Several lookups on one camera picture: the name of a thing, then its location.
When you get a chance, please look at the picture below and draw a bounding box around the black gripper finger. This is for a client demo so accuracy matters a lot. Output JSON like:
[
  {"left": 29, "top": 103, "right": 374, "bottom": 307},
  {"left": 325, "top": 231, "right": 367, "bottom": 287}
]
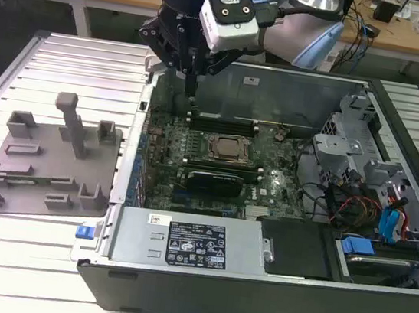
[
  {"left": 188, "top": 43, "right": 244, "bottom": 105},
  {"left": 130, "top": 15, "right": 200, "bottom": 97}
]

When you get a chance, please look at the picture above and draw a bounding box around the black RAM slot bank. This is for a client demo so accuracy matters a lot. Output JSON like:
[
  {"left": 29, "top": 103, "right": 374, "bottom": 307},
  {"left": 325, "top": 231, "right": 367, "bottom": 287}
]
[
  {"left": 185, "top": 107, "right": 261, "bottom": 139},
  {"left": 182, "top": 154, "right": 264, "bottom": 183}
]

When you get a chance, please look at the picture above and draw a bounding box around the CPU in metal socket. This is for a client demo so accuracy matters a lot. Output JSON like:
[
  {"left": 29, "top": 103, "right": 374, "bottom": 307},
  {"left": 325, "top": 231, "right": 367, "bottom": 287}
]
[{"left": 202, "top": 130, "right": 256, "bottom": 168}]

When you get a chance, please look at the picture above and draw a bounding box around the round coin battery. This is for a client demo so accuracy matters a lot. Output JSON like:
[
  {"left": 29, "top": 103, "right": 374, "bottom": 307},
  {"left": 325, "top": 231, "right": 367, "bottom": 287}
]
[{"left": 271, "top": 128, "right": 288, "bottom": 144}]

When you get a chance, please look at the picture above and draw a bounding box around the green motherboard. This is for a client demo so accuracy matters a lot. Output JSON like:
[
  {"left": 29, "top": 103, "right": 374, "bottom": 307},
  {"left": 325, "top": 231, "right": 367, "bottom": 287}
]
[{"left": 133, "top": 106, "right": 319, "bottom": 231}]

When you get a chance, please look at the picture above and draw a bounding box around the black graphics card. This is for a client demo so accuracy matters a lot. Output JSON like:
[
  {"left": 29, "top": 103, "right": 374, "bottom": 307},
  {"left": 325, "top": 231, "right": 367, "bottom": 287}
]
[{"left": 184, "top": 168, "right": 246, "bottom": 200}]

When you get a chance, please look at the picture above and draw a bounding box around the tall black box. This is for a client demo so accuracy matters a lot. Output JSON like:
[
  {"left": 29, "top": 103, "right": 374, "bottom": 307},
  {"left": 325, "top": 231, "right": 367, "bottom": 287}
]
[{"left": 339, "top": 0, "right": 358, "bottom": 21}]

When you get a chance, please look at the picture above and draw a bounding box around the silver metal disk bay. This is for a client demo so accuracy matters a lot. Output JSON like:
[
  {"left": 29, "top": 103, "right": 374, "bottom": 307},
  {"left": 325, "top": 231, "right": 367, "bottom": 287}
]
[{"left": 306, "top": 86, "right": 387, "bottom": 194}]

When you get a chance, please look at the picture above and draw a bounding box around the small black adapter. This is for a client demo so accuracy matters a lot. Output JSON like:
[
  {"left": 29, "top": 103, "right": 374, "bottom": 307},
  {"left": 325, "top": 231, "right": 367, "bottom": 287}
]
[{"left": 364, "top": 24, "right": 383, "bottom": 40}]

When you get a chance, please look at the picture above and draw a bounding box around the small silver heat sink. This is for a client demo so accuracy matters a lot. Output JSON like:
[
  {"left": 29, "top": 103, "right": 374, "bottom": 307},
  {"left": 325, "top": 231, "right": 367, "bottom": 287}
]
[{"left": 243, "top": 203, "right": 271, "bottom": 223}]

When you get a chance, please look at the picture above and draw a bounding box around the grey parts rack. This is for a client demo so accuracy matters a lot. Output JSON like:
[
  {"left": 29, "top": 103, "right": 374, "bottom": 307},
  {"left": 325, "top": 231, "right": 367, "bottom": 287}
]
[{"left": 0, "top": 82, "right": 131, "bottom": 232}]

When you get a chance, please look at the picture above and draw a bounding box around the small black box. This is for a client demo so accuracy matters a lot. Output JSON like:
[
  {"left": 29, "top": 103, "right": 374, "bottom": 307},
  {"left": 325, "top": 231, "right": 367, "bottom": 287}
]
[{"left": 372, "top": 0, "right": 401, "bottom": 24}]

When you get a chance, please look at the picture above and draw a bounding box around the silver power supply with label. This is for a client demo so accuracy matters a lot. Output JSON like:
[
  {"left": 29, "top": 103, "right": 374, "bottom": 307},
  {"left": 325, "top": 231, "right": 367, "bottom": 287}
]
[{"left": 105, "top": 204, "right": 277, "bottom": 283}]

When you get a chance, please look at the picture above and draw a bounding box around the black plastic shroud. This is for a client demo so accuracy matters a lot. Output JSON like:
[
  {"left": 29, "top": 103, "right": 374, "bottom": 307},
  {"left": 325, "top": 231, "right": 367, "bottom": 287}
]
[{"left": 250, "top": 214, "right": 356, "bottom": 286}]

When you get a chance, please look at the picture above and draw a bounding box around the blue case latch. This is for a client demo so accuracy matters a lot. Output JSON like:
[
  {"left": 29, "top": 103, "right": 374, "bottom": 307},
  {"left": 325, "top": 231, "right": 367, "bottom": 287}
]
[{"left": 74, "top": 225, "right": 94, "bottom": 242}]

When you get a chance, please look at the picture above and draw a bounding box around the hard disk in blue carrier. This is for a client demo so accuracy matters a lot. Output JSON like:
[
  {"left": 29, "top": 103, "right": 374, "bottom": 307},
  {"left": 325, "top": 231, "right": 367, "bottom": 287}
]
[{"left": 329, "top": 232, "right": 419, "bottom": 292}]

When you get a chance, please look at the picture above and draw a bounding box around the black open PC case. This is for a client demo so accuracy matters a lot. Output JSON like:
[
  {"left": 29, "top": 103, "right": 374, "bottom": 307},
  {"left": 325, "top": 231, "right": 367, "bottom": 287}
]
[{"left": 64, "top": 40, "right": 419, "bottom": 313}]

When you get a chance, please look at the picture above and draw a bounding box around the grey case release handle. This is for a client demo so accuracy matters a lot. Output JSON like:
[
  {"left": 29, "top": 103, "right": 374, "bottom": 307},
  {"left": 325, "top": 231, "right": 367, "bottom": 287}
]
[{"left": 142, "top": 52, "right": 166, "bottom": 77}]

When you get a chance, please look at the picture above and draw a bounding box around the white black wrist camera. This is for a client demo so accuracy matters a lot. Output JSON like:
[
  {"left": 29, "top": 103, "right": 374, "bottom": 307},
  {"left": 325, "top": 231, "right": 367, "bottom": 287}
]
[{"left": 193, "top": 0, "right": 265, "bottom": 59}]

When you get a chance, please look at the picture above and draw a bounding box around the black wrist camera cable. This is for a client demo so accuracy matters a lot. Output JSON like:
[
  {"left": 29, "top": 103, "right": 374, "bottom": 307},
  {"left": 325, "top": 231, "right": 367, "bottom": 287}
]
[{"left": 256, "top": 0, "right": 349, "bottom": 38}]

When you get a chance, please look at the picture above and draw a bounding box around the blue hanging cable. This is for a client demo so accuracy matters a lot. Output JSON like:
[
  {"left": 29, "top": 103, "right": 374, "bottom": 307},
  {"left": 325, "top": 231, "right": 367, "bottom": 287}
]
[{"left": 345, "top": 5, "right": 374, "bottom": 74}]

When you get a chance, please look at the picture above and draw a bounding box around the black looped wire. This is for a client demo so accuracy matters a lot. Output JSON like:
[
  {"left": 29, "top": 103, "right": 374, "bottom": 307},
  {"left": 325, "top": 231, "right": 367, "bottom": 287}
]
[{"left": 287, "top": 143, "right": 336, "bottom": 223}]

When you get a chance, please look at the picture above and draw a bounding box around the grey metal bracket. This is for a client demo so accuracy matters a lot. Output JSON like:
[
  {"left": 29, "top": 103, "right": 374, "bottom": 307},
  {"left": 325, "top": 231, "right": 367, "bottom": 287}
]
[{"left": 358, "top": 157, "right": 416, "bottom": 203}]

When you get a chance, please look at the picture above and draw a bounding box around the red orange wire bundle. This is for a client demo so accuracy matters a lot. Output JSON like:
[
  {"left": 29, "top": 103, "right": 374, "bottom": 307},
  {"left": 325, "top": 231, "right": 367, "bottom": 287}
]
[{"left": 329, "top": 193, "right": 387, "bottom": 231}]

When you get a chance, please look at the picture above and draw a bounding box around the blue flat wire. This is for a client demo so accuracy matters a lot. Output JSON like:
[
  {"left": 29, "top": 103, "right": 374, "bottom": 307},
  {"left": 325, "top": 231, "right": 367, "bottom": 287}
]
[{"left": 375, "top": 194, "right": 408, "bottom": 245}]

